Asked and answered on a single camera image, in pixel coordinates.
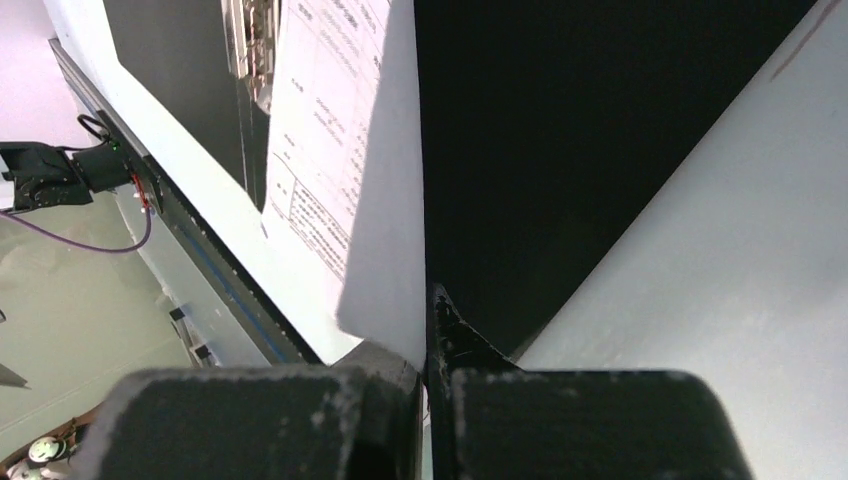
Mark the white table-printed paper sheet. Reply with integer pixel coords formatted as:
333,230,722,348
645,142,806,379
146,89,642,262
261,1,426,368

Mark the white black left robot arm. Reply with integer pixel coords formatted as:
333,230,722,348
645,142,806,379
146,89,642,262
1,114,132,215

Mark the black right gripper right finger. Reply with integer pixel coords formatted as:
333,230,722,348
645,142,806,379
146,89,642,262
427,284,753,479

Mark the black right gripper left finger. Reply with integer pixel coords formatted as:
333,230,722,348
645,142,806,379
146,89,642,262
71,342,422,479

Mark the metal folder clip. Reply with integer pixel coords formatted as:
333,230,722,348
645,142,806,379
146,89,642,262
221,0,281,115

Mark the red and black folder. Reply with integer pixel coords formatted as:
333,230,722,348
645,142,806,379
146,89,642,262
102,0,819,359

